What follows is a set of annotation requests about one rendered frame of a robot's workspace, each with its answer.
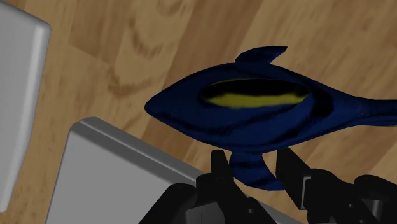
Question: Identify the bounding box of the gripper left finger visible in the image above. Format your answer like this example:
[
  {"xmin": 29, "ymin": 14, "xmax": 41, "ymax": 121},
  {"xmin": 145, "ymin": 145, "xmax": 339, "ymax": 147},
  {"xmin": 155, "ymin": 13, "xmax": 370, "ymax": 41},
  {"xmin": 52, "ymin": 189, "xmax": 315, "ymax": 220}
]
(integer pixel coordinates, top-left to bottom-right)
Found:
[{"xmin": 138, "ymin": 149, "xmax": 277, "ymax": 224}]

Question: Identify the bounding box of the grey flat box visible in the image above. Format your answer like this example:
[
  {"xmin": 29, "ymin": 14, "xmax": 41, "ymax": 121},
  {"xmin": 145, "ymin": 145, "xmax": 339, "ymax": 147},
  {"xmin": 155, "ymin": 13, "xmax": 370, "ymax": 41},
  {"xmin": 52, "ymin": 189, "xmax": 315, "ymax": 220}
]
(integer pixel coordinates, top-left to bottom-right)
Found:
[
  {"xmin": 45, "ymin": 116, "xmax": 303, "ymax": 224},
  {"xmin": 0, "ymin": 0, "xmax": 52, "ymax": 214}
]

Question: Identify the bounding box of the blue and yellow toy fish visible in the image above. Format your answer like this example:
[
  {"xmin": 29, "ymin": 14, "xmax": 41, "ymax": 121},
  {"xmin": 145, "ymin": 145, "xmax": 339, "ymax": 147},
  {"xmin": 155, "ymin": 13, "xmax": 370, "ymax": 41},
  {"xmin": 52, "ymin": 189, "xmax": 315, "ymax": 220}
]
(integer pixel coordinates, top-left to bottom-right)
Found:
[{"xmin": 144, "ymin": 45, "xmax": 397, "ymax": 192}]

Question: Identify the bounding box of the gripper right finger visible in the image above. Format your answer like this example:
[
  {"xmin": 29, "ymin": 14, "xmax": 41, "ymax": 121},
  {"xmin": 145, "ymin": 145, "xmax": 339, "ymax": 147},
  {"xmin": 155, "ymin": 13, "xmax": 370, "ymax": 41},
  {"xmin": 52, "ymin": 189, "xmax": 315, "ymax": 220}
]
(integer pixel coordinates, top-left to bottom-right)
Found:
[{"xmin": 275, "ymin": 147, "xmax": 397, "ymax": 224}]

